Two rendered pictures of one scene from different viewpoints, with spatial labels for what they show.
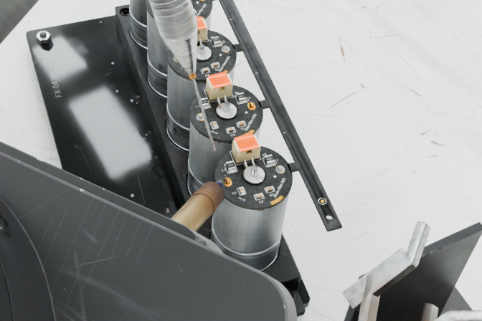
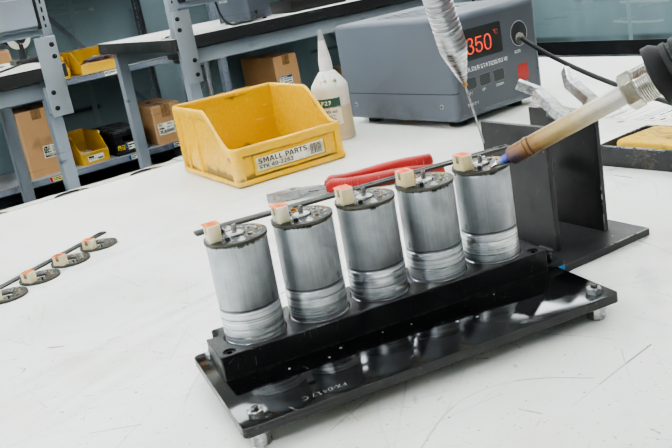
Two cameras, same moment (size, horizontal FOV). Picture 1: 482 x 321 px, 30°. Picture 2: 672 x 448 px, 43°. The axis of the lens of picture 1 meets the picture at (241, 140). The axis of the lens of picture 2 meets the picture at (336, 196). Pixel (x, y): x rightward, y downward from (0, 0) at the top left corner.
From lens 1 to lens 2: 44 cm
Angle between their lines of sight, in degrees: 76
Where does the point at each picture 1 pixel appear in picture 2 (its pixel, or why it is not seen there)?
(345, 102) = not seen: hidden behind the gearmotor
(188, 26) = (458, 35)
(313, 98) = not seen: hidden behind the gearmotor
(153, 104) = (358, 311)
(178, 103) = (395, 236)
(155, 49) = (331, 258)
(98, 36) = (247, 385)
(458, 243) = (497, 125)
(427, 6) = (183, 287)
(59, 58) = (286, 397)
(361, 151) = not seen: hidden behind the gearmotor
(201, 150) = (452, 204)
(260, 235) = (509, 195)
